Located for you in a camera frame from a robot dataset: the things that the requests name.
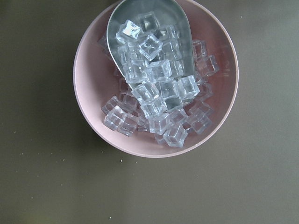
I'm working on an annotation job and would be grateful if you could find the pink bowl with ice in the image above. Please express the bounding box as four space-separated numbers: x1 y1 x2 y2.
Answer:
73 0 239 158

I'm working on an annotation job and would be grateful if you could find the metal ice scoop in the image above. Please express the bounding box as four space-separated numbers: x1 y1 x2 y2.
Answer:
107 0 195 109

